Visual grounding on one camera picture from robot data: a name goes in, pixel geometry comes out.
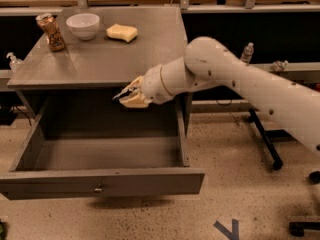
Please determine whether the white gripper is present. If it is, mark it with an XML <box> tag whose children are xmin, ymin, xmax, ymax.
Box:
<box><xmin>119</xmin><ymin>65</ymin><xmax>173</xmax><ymax>108</ymax></box>

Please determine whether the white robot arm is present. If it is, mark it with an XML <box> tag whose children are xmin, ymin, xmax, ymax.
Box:
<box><xmin>115</xmin><ymin>37</ymin><xmax>320</xmax><ymax>153</ymax></box>

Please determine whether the open grey top drawer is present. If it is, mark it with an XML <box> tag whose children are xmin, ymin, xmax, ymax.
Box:
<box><xmin>0</xmin><ymin>102</ymin><xmax>204</xmax><ymax>200</ymax></box>

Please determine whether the round metal drawer knob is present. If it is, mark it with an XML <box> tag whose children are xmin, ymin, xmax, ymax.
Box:
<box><xmin>94</xmin><ymin>184</ymin><xmax>104</xmax><ymax>194</ymax></box>

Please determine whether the grey cabinet desk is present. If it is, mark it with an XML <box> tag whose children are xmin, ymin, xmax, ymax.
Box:
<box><xmin>9</xmin><ymin>6</ymin><xmax>188</xmax><ymax>137</ymax></box>

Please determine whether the yellow sponge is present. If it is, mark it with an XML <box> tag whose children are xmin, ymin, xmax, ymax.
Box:
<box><xmin>106</xmin><ymin>24</ymin><xmax>138</xmax><ymax>43</ymax></box>

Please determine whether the white ceramic bowl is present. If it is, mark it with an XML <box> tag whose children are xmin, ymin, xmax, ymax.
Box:
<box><xmin>66</xmin><ymin>13</ymin><xmax>100</xmax><ymax>40</ymax></box>

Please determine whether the clear plastic water bottle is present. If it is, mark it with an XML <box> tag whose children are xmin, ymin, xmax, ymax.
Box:
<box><xmin>240</xmin><ymin>42</ymin><xmax>254</xmax><ymax>64</ymax></box>

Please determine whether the clear sanitizer pump bottle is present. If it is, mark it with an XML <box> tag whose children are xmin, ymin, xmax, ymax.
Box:
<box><xmin>6</xmin><ymin>52</ymin><xmax>22</xmax><ymax>72</ymax></box>

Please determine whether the crumpled clear plastic wrapper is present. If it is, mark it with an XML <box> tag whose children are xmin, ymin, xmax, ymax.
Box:
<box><xmin>271</xmin><ymin>60</ymin><xmax>289</xmax><ymax>72</ymax></box>

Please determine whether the black rolling stand base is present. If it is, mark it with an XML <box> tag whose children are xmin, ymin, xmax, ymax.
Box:
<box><xmin>248</xmin><ymin>109</ymin><xmax>293</xmax><ymax>170</ymax></box>

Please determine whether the black caster base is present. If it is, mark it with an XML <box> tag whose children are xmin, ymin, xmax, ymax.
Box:
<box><xmin>289</xmin><ymin>171</ymin><xmax>320</xmax><ymax>237</ymax></box>

